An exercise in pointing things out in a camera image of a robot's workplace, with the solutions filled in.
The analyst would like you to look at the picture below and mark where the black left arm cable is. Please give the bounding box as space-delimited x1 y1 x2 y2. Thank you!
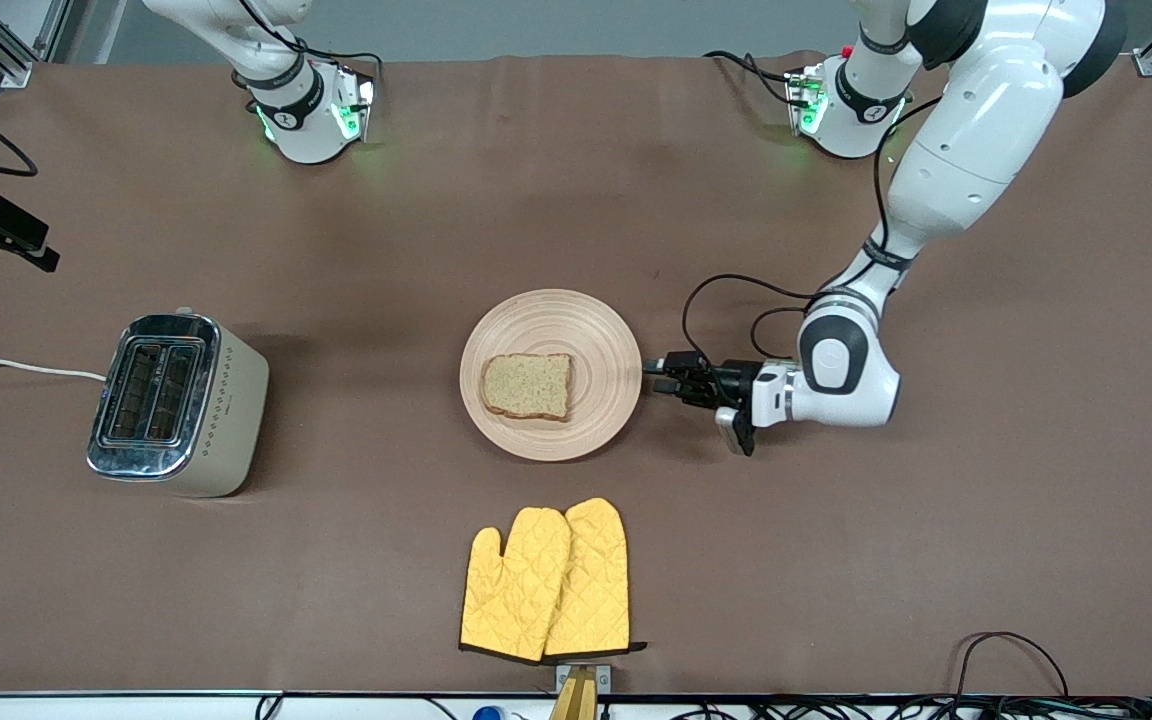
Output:
681 95 942 376

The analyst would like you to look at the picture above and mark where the black cable bundle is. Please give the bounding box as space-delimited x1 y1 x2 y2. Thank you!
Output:
676 695 1152 720

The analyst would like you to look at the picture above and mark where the beige chrome toaster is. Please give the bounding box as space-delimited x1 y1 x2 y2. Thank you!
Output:
86 308 270 498

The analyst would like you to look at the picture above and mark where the black looped cable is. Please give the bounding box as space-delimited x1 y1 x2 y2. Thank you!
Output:
954 631 1070 701

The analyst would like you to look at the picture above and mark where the round wooden plate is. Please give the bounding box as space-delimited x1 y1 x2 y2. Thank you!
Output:
459 289 643 462

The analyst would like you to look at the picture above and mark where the brown table cover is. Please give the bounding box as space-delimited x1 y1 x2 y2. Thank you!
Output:
0 52 1152 697

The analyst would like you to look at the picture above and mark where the yellow quilted oven mitt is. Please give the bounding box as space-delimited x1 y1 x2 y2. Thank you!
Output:
544 497 649 661
459 507 574 663

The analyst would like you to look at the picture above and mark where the small metal bracket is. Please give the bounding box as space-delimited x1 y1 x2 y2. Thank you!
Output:
556 663 612 693

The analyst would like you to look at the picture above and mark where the black arm base cable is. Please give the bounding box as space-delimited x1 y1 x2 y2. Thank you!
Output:
231 0 387 101
704 50 799 106

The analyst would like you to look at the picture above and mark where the brown toast slice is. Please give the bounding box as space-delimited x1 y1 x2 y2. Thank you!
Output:
479 353 574 422

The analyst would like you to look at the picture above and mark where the white toaster power cord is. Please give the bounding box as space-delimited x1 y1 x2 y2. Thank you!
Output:
0 358 109 383

